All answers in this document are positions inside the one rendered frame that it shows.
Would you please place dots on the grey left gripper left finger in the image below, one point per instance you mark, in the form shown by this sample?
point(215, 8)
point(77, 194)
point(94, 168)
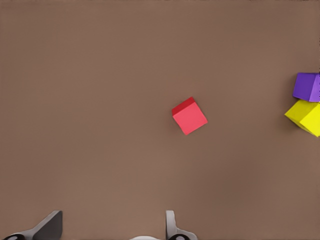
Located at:
point(47, 227)

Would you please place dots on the purple wooden cube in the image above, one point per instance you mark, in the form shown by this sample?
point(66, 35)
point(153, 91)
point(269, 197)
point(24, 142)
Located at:
point(307, 87)

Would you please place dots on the yellow wooden cube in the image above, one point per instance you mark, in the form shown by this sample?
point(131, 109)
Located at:
point(305, 116)

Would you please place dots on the red wooden cube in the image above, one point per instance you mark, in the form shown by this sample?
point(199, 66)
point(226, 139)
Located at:
point(189, 118)

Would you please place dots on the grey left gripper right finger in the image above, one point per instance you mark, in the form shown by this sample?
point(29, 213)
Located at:
point(171, 225)

